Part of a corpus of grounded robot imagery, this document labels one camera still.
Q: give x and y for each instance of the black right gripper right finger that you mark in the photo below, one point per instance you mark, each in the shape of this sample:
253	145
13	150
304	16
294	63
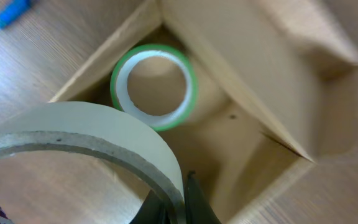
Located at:
198	209

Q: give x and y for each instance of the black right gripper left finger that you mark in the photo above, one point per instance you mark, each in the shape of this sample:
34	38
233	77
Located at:
152	211

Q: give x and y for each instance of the cream masking tape roll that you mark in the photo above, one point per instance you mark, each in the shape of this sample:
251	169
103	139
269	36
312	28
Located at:
103	132

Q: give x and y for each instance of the green tape roll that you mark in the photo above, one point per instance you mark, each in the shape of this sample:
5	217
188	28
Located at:
156	84

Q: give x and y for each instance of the blue ballpoint pen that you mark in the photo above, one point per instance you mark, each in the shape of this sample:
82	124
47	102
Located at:
13	11

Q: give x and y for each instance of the open cardboard box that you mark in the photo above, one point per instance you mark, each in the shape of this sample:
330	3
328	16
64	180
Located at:
274	132

